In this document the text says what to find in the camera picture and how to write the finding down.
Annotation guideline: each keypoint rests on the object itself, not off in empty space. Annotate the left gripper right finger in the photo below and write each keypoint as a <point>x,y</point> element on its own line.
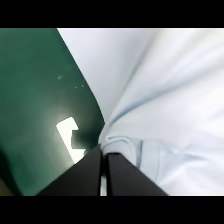
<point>126,178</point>

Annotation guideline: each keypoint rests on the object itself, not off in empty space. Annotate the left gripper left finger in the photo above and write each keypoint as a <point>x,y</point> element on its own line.
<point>81,178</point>

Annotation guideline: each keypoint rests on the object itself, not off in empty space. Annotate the white shirt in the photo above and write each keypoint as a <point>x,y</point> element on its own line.
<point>166,100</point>

